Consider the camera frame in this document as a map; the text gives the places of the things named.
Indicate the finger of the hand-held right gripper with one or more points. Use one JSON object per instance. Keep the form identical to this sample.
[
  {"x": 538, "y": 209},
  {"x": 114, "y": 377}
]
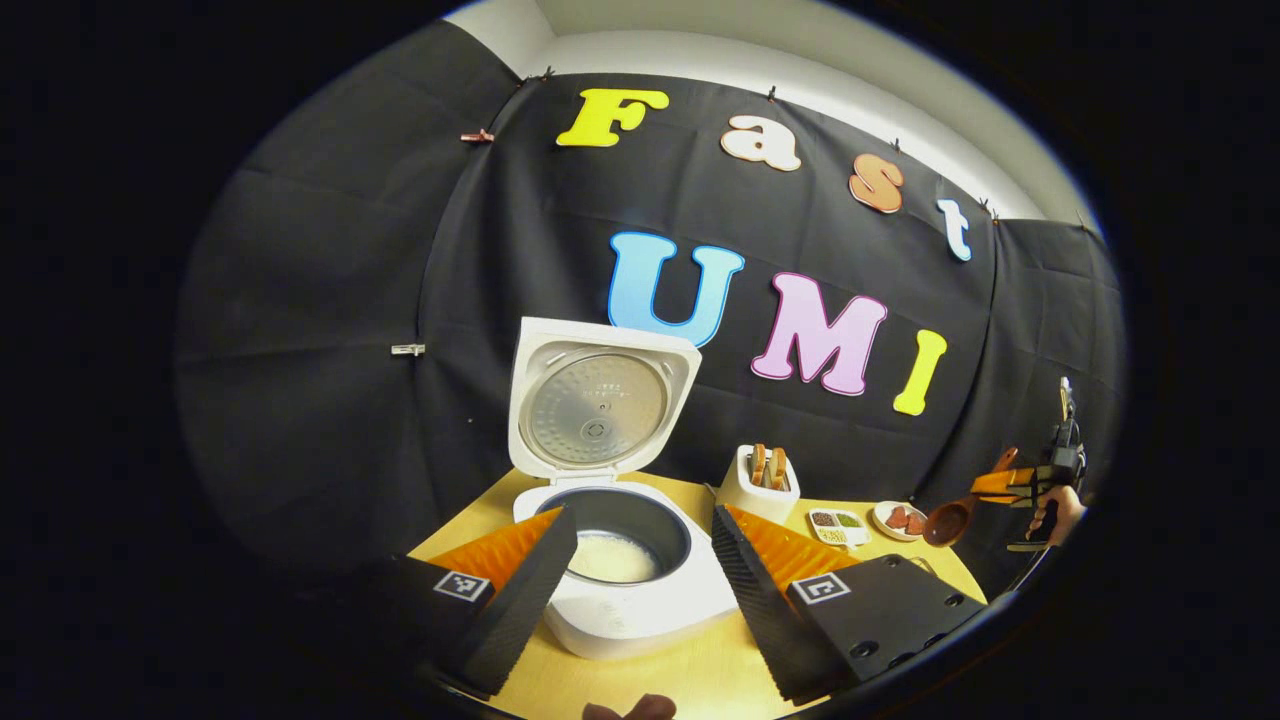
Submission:
[
  {"x": 1005, "y": 495},
  {"x": 1005, "y": 477}
]

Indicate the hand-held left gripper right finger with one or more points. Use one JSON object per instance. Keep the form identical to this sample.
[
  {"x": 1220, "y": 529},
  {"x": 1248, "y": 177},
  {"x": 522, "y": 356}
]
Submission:
[{"x": 765, "y": 610}]

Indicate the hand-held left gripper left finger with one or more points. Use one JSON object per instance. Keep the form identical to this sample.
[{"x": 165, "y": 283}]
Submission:
[{"x": 520, "y": 610}]

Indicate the brown wooden spoon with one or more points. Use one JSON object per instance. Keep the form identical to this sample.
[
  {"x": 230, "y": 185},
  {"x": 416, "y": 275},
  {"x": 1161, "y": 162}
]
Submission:
[{"x": 945, "y": 522}]

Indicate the white rice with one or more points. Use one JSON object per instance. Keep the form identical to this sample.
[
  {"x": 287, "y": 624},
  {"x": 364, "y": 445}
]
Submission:
[{"x": 612, "y": 560}]

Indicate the white rice cooker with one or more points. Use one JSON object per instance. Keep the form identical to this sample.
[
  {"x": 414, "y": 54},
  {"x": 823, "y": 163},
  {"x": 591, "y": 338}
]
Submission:
[{"x": 600, "y": 410}]

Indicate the red meat piece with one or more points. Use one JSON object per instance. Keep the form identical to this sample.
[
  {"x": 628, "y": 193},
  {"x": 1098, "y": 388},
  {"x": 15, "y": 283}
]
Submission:
[
  {"x": 916, "y": 523},
  {"x": 897, "y": 518}
]

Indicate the white toaster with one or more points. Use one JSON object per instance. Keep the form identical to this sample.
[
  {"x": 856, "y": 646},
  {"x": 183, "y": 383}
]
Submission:
[{"x": 745, "y": 500}]

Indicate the white divided bean dish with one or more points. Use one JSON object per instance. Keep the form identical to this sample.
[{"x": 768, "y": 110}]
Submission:
[{"x": 852, "y": 530}]

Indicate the white round plate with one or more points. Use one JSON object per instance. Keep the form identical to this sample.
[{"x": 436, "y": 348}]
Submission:
[{"x": 882, "y": 530}]

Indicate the toasted bread slice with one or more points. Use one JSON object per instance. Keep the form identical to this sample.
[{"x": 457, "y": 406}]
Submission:
[
  {"x": 758, "y": 466},
  {"x": 778, "y": 470}
]

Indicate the row of small black clips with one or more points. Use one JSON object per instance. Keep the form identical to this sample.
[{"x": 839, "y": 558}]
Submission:
[{"x": 771, "y": 94}]

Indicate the copper backdrop clip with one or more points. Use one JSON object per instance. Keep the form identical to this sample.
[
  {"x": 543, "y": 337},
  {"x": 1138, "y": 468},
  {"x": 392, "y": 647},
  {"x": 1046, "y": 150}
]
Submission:
[{"x": 477, "y": 136}]

